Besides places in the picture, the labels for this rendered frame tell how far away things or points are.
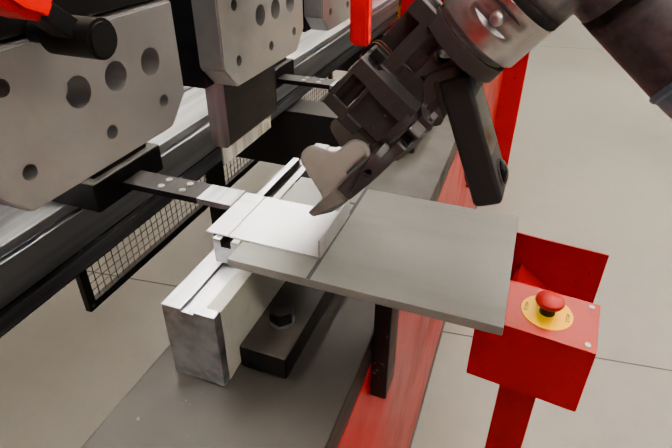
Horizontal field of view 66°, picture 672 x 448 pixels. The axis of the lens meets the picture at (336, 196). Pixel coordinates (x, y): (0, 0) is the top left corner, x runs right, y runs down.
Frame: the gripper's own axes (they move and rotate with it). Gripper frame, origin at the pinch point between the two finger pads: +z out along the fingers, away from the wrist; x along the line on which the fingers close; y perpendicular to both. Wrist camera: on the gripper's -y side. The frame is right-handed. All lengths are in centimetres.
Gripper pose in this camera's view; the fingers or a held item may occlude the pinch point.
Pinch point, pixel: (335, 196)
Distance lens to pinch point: 51.9
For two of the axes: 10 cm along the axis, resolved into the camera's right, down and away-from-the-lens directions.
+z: -6.0, 5.4, 5.9
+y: -7.2, -6.9, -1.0
